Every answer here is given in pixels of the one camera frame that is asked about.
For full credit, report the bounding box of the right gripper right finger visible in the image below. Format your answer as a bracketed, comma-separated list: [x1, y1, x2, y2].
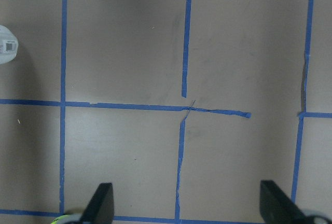
[260, 180, 306, 224]

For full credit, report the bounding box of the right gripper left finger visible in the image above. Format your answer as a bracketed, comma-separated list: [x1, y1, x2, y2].
[78, 183, 114, 223]

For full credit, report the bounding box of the white tennis ball can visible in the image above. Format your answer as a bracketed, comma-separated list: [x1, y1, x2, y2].
[0, 25, 19, 64]

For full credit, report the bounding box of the middle yellow tennis ball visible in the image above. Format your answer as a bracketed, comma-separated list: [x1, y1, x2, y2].
[51, 215, 69, 224]

